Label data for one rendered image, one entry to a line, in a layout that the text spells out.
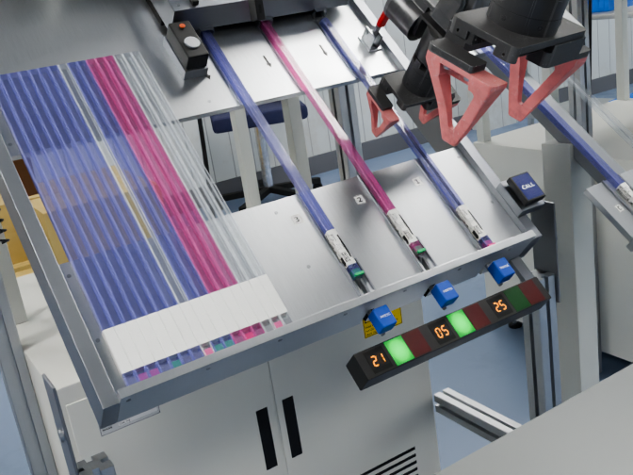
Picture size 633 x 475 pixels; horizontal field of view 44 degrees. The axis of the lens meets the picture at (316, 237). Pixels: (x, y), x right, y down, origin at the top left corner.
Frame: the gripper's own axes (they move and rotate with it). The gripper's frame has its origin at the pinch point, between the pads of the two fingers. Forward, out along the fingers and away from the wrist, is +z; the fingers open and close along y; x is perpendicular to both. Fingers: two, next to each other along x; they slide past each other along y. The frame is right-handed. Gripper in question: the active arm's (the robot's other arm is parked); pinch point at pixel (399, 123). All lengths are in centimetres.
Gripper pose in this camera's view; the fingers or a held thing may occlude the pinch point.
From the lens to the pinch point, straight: 128.3
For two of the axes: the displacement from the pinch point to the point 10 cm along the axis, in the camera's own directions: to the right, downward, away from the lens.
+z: -2.5, 5.6, 7.9
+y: -8.4, 2.8, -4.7
